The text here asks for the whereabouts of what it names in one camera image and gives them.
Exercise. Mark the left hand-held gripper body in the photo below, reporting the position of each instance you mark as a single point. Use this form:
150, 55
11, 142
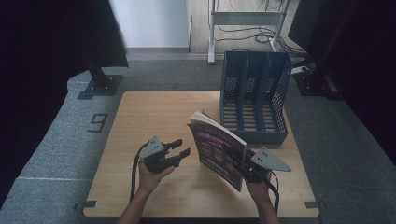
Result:
154, 155

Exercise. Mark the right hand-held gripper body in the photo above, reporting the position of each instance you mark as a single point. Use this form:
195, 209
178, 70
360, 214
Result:
264, 161

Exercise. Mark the blue file rack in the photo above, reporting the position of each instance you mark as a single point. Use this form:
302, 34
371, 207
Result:
253, 137

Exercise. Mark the person's left hand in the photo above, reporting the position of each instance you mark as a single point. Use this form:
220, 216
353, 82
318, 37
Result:
148, 182

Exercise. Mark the white metal stand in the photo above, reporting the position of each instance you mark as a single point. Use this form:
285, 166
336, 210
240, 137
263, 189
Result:
246, 18

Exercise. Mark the purple magazine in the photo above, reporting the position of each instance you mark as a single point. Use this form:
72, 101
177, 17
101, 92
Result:
214, 149

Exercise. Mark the dark curtain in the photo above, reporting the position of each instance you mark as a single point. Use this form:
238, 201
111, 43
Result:
46, 62
367, 77

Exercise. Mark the black post with base plate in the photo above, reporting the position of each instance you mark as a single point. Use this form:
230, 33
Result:
102, 85
314, 84

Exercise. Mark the person's right hand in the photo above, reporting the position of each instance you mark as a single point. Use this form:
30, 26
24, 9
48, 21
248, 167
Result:
261, 189

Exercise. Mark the white power strip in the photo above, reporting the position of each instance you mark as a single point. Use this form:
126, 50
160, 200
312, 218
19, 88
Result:
299, 69

